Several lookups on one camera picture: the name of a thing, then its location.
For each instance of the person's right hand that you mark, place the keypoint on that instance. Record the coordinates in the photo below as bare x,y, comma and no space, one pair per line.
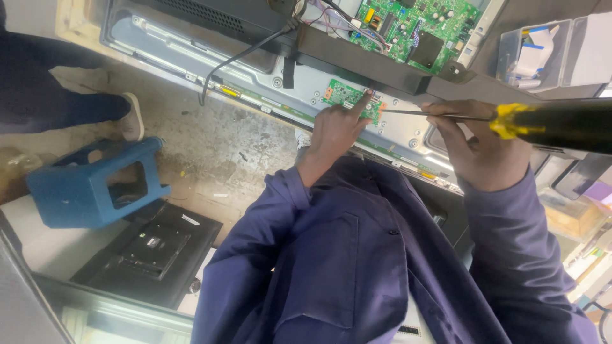
483,153

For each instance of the person's left hand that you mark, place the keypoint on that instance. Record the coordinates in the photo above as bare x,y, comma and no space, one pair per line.
334,131

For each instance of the person's right fingers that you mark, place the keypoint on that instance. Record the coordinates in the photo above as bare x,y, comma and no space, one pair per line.
454,107

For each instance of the yellow and black screwdriver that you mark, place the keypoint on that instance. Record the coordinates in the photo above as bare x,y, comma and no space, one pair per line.
550,125

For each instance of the clear plastic container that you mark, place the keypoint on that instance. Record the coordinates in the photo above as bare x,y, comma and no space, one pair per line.
516,62

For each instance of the large green main board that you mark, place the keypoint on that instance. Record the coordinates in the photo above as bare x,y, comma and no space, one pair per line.
406,24

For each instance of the small green circuit board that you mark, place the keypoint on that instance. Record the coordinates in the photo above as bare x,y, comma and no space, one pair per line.
342,93

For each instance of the black flat device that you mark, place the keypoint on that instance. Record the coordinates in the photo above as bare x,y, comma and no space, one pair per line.
583,177

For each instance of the clear plastic lid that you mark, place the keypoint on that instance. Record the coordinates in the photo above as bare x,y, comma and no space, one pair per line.
590,48

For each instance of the silver television panel back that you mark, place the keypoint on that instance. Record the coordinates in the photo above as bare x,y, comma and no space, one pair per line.
306,81

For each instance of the person's grey shoe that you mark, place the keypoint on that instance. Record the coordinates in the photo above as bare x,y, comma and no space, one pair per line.
302,139

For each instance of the yellowish clear box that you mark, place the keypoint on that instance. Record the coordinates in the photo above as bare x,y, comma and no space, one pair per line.
571,215

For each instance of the black tape strip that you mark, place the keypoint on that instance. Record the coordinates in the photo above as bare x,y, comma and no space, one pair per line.
289,72

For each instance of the blue work coat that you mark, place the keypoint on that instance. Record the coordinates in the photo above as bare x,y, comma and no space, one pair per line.
363,267

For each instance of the cluttered shelf of boxes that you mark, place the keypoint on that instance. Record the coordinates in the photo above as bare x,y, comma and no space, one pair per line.
590,282

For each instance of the black television set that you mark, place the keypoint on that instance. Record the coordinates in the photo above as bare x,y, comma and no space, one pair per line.
153,253

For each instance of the blue plastic stool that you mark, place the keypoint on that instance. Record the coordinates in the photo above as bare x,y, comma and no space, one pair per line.
76,191

